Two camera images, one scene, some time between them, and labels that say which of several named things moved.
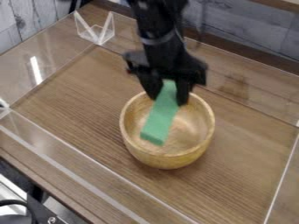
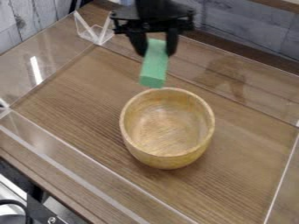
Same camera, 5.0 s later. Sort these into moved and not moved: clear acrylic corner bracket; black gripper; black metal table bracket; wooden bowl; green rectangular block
Moved: green rectangular block; black gripper
Not moved: wooden bowl; black metal table bracket; clear acrylic corner bracket
